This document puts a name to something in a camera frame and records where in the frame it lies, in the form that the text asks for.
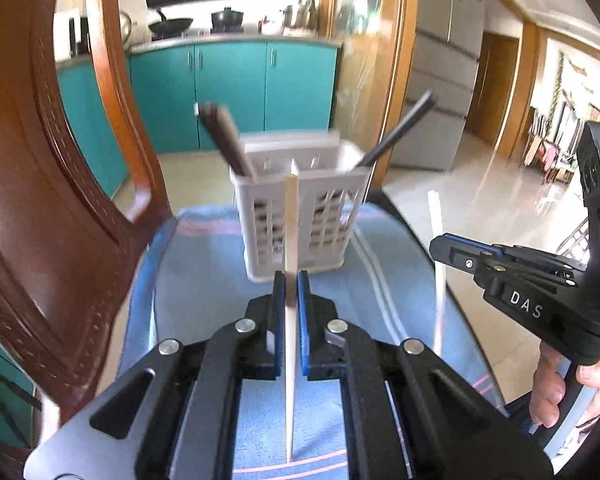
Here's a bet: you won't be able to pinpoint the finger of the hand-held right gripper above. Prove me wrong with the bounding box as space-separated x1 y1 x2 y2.
428 233 588 286

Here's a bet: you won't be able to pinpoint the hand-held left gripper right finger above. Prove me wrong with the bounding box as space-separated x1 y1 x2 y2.
298 270 487 480

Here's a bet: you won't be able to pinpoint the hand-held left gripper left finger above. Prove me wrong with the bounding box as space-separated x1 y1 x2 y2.
90 270 286 480

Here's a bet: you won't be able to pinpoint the white textured chopstick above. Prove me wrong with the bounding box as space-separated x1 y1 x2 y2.
426 191 448 363

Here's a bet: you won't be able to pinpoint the cream chopstick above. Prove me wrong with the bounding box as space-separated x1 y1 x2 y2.
282 174 301 463

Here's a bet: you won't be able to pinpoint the white plastic utensil holder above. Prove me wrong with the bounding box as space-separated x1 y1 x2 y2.
229 130 372 283

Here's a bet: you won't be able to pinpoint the reddish brown chopstick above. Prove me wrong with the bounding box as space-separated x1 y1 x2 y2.
194 101 253 181
214 105 259 180

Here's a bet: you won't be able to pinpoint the person's right hand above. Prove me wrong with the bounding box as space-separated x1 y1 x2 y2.
529 347 600 428

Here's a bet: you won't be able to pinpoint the blue striped towel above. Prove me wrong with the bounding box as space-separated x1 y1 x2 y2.
120 205 506 480

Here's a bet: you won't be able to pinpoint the clothes drying rack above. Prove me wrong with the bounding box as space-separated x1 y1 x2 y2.
525 105 586 186

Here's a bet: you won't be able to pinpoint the black chopstick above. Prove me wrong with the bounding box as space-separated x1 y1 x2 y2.
355 91 439 168

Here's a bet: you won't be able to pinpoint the wooden interior door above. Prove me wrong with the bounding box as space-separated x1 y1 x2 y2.
467 32 506 148

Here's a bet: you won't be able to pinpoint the silver refrigerator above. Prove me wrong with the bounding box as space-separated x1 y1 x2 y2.
390 0 487 172

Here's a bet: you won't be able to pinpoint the wood framed glass door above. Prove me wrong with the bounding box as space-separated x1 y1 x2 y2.
320 0 421 196

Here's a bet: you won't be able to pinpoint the teal kitchen cabinets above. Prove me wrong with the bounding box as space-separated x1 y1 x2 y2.
57 40 341 198

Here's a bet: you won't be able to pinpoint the steel kettle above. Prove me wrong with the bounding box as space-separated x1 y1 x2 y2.
282 0 318 28

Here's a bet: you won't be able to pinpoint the brown wooden chair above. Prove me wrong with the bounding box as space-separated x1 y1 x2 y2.
0 0 176 480

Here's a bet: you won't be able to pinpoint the black cooking pot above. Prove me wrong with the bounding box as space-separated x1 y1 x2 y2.
211 6 243 32

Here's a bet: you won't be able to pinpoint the black wok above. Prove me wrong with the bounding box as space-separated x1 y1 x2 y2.
147 7 195 38

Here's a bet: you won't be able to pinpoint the white countertop appliance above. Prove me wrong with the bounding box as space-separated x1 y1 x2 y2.
55 7 81 61

